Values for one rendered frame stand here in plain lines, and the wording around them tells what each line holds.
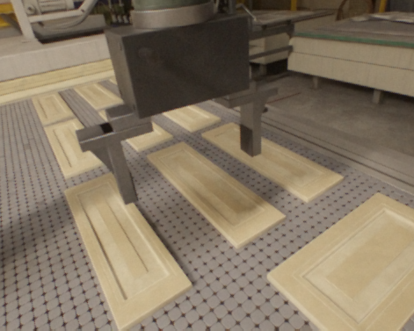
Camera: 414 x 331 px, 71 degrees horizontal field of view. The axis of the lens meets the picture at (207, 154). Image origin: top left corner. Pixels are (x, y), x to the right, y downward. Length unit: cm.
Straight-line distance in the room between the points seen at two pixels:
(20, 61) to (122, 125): 233
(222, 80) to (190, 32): 10
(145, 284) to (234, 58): 59
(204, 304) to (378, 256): 45
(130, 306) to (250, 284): 29
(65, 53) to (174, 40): 240
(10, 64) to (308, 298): 260
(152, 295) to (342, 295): 44
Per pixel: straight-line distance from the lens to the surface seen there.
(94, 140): 53
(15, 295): 98
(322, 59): 444
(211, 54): 52
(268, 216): 94
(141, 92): 48
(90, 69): 291
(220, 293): 79
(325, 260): 86
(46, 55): 283
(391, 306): 81
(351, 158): 129
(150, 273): 84
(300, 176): 112
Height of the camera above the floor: 153
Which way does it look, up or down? 30 degrees down
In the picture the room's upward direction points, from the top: 6 degrees counter-clockwise
